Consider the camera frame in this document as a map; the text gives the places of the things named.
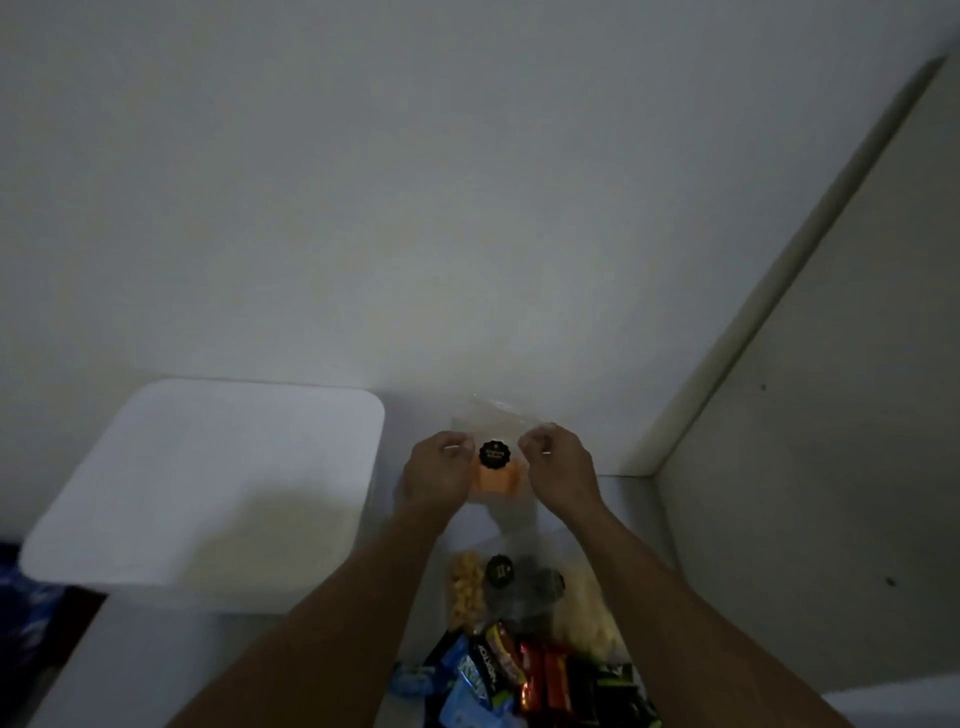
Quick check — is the blue patterned cloth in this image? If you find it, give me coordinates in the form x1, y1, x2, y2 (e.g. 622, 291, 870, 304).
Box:
0, 541, 70, 728

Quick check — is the clear bag of yellow puffs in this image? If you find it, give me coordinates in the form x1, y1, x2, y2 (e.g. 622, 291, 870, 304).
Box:
447, 549, 490, 633

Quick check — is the person's left forearm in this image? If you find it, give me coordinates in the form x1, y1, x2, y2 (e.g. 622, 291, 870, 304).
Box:
166, 511, 451, 728

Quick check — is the person's right forearm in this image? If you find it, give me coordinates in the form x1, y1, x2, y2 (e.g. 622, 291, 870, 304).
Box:
564, 501, 858, 728

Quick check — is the clear bag of white chips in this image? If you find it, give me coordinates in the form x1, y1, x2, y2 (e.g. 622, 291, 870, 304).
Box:
553, 561, 627, 665

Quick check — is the clear bag of orange snack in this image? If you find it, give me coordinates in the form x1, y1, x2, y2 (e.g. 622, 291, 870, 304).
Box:
450, 395, 556, 526

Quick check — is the clear bag of dark snack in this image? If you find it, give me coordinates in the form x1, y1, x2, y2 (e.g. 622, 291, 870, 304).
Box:
482, 552, 569, 640

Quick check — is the person's left hand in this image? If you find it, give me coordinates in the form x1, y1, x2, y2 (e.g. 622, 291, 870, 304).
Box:
395, 431, 481, 528

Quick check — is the white lidded plastic bin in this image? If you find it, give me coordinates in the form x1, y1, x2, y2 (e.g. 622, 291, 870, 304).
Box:
18, 377, 387, 616

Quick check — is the pile of colourful snack packets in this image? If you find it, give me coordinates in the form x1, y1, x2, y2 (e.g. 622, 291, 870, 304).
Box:
391, 619, 663, 728

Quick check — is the person's right hand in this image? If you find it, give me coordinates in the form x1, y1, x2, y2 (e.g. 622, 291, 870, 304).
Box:
517, 422, 607, 528

